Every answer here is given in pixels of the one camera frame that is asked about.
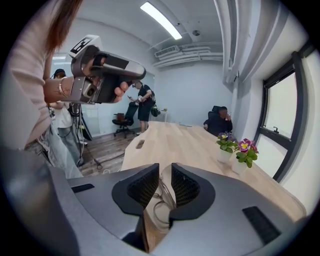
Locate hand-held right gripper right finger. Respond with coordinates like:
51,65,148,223
149,162,300,256

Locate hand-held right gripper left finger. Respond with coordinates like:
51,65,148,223
66,163,160,251

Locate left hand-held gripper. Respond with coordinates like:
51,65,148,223
67,34,147,104

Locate brown-framed eyeglasses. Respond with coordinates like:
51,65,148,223
153,171,177,226

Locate person's left forearm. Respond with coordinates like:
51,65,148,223
43,75,75,104

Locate person's left hand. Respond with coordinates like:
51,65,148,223
82,53,130,103

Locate black chair with bag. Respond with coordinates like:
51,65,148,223
111,101,139,139

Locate small white table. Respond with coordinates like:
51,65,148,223
149,110,169,124

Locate long ceiling light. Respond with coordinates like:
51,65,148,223
139,0,183,41

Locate magenta flower in white pot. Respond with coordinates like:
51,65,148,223
232,138,260,175

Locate white ceiling pipes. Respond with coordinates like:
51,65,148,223
151,41,225,69

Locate purple flower in white pot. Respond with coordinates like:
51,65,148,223
215,132,238,164

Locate person's light jeans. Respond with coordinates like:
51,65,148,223
24,123,85,180

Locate black office chair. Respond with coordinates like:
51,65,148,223
207,105,221,121

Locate person's pink top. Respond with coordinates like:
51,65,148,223
6,0,85,151

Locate black framed window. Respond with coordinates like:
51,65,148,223
253,48,311,185

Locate black cable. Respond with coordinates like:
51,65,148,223
82,143,126,171

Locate thin bracelet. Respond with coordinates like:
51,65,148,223
58,76,69,99

